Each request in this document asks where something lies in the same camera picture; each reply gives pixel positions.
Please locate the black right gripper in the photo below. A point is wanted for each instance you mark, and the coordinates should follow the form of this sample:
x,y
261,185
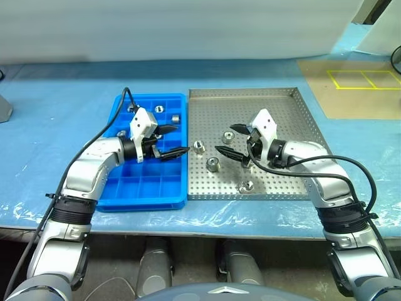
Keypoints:
x,y
257,150

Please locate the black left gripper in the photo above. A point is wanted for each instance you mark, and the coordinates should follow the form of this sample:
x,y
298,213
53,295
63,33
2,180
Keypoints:
x,y
149,147

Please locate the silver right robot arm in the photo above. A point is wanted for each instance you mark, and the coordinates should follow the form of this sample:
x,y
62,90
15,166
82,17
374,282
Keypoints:
x,y
326,175

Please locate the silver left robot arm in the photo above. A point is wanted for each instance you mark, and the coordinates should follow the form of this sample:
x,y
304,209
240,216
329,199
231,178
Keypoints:
x,y
91,160

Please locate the blue compartment tray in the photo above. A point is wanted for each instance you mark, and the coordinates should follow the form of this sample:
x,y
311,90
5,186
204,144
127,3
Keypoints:
x,y
150,188

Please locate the metal nut in blue tray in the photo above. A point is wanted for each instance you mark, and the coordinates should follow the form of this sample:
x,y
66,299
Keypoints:
x,y
159,109
175,119

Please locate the perforated metal tray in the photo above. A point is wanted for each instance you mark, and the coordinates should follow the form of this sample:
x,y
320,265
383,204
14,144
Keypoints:
x,y
219,113

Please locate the white foam backdrop sheet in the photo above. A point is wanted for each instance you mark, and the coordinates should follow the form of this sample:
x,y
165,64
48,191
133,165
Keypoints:
x,y
156,28

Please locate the brown mat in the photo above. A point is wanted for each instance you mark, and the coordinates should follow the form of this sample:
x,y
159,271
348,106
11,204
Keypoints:
x,y
351,103

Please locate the grey right robot leg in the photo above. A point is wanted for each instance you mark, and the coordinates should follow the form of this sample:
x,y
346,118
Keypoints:
x,y
241,266

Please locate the grey robot leg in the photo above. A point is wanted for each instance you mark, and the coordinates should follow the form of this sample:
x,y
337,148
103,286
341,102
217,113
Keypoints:
x,y
241,266
155,266

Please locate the grey left robot leg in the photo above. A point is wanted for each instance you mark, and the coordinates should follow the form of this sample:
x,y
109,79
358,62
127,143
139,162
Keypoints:
x,y
155,266

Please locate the grey robot torso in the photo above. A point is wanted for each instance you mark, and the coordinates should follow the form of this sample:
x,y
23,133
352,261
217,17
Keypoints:
x,y
200,293

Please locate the grey stand base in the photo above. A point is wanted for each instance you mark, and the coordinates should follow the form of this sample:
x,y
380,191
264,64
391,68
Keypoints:
x,y
4,109

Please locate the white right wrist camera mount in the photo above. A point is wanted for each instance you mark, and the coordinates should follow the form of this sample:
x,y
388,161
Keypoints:
x,y
266,123

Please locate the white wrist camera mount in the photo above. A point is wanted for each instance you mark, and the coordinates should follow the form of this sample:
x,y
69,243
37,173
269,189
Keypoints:
x,y
266,123
139,120

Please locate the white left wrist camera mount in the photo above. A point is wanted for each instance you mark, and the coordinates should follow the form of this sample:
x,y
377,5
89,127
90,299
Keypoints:
x,y
139,120

